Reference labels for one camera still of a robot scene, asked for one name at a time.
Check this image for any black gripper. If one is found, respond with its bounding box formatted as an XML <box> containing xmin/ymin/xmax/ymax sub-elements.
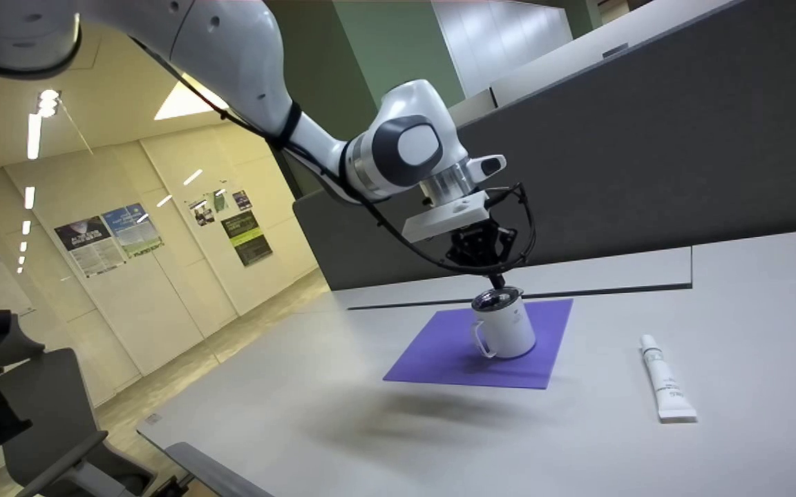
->
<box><xmin>445</xmin><ymin>219</ymin><xmax>520</xmax><ymax>296</ymax></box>

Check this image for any purple rectangular mat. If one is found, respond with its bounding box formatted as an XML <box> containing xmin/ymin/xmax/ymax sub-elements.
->
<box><xmin>382</xmin><ymin>299</ymin><xmax>575</xmax><ymax>392</ymax></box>

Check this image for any grey fabric desk partition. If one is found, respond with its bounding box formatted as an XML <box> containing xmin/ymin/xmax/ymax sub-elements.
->
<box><xmin>289</xmin><ymin>0</ymin><xmax>796</xmax><ymax>292</ymax></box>

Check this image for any white tube with green print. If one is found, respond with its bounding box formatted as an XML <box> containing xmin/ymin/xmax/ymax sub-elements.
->
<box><xmin>635</xmin><ymin>331</ymin><xmax>700</xmax><ymax>426</ymax></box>

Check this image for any grey office chair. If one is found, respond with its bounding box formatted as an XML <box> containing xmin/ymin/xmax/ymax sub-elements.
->
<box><xmin>0</xmin><ymin>345</ymin><xmax>188</xmax><ymax>497</ymax></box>

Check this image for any white mug with handle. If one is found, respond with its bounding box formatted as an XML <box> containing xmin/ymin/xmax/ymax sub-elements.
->
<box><xmin>468</xmin><ymin>284</ymin><xmax>542</xmax><ymax>364</ymax></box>

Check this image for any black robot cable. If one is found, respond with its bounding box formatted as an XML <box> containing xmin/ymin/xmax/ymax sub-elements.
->
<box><xmin>129</xmin><ymin>35</ymin><xmax>538</xmax><ymax>278</ymax></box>

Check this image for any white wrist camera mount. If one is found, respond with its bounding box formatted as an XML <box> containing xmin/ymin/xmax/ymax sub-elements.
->
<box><xmin>400</xmin><ymin>189</ymin><xmax>495</xmax><ymax>248</ymax></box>

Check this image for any wall poster black green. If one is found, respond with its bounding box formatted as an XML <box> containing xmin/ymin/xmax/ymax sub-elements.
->
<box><xmin>217</xmin><ymin>209</ymin><xmax>275</xmax><ymax>270</ymax></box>

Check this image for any small wall notice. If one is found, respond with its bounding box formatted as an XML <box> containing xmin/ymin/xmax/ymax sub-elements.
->
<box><xmin>186</xmin><ymin>196</ymin><xmax>217</xmax><ymax>233</ymax></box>

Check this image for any wall poster blue picture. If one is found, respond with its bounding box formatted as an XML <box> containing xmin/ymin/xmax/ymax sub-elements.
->
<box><xmin>100</xmin><ymin>202</ymin><xmax>166</xmax><ymax>263</ymax></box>

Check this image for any wall poster dark header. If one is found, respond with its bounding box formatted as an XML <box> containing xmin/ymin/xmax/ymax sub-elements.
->
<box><xmin>53</xmin><ymin>212</ymin><xmax>129</xmax><ymax>281</ymax></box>

